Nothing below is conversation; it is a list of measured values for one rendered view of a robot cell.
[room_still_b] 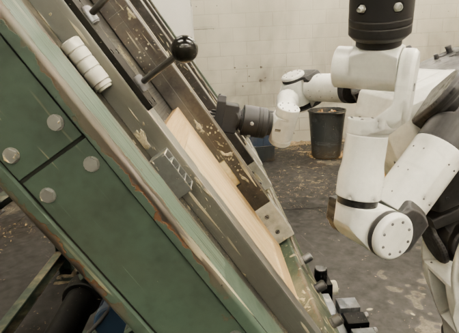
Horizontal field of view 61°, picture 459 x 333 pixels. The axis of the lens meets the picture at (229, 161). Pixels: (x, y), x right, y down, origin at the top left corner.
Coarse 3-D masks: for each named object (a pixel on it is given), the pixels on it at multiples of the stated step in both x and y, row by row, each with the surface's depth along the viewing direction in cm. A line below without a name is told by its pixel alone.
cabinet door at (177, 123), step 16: (176, 112) 95; (176, 128) 82; (192, 128) 101; (192, 144) 89; (208, 160) 95; (208, 176) 84; (224, 176) 101; (224, 192) 88; (240, 192) 108; (240, 208) 95; (256, 224) 101; (256, 240) 88; (272, 240) 106; (272, 256) 93; (288, 272) 98
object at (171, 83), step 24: (96, 0) 94; (120, 0) 95; (120, 24) 96; (144, 24) 97; (144, 48) 98; (168, 72) 99; (168, 96) 101; (192, 96) 101; (192, 120) 103; (216, 144) 105; (240, 168) 107; (264, 192) 109; (264, 216) 111
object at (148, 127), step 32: (32, 0) 55; (64, 32) 56; (128, 96) 59; (160, 128) 60; (192, 160) 66; (192, 192) 63; (224, 224) 65; (256, 256) 66; (256, 288) 68; (288, 288) 73; (288, 320) 70
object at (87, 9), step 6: (102, 0) 55; (108, 0) 55; (84, 6) 57; (90, 6) 58; (96, 6) 56; (102, 6) 56; (84, 12) 57; (90, 12) 57; (96, 12) 57; (90, 18) 57; (96, 18) 57; (96, 24) 59
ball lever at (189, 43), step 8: (176, 40) 53; (184, 40) 53; (192, 40) 53; (176, 48) 53; (184, 48) 53; (192, 48) 53; (176, 56) 54; (184, 56) 53; (192, 56) 54; (160, 64) 57; (168, 64) 56; (152, 72) 58; (160, 72) 58; (136, 80) 59; (144, 80) 59; (144, 88) 60
